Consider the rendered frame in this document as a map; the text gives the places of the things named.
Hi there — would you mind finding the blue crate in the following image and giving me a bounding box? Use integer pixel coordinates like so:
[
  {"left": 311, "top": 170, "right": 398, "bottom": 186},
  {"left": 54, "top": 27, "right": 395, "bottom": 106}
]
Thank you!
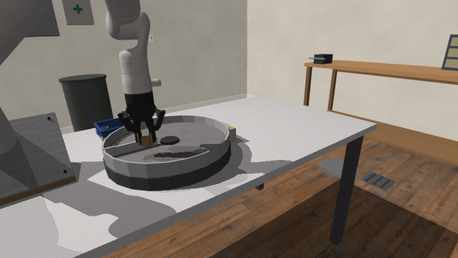
[{"left": 93, "top": 117, "right": 124, "bottom": 141}]

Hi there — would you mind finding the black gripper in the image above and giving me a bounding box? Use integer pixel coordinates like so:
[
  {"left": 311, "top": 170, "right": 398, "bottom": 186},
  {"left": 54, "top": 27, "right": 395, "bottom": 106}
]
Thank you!
[{"left": 118, "top": 91, "right": 165, "bottom": 145}]

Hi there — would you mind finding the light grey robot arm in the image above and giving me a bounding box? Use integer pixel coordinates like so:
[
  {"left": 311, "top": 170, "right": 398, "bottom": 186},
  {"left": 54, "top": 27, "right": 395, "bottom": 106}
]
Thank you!
[{"left": 0, "top": 0, "right": 161, "bottom": 154}]

